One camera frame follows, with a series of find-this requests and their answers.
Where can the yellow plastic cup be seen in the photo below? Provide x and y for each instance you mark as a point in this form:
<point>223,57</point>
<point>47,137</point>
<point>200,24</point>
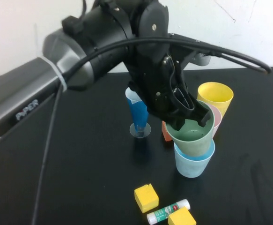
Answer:
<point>218,93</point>

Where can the blue conical footed glass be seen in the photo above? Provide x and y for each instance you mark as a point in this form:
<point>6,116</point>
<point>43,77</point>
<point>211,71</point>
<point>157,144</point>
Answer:
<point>138,112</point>

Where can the pink plastic cup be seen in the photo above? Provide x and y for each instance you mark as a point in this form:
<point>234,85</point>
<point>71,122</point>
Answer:
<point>217,120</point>

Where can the yellow cube block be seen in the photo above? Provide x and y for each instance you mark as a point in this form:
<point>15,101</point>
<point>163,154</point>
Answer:
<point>180,218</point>

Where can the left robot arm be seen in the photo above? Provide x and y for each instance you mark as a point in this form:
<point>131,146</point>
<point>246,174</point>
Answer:
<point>21,93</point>

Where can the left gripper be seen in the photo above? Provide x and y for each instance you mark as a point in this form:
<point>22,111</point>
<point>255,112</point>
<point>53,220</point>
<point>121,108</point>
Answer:
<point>155,93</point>

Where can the green plastic cup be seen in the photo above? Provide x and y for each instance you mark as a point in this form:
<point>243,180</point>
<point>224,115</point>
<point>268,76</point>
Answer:
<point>192,145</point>

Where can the orange cube block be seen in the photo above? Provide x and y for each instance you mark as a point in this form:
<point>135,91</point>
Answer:
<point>165,135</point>

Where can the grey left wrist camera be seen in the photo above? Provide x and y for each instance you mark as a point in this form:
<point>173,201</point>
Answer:
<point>203,60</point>

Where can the light blue plastic cup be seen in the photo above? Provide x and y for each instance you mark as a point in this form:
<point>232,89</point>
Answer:
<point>190,167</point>

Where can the yellow cube block chipped corner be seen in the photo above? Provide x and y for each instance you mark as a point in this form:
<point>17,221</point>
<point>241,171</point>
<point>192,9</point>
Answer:
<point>146,197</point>

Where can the white green glue stick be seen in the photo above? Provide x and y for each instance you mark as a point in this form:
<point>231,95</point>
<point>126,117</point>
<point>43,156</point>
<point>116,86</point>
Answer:
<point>159,213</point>

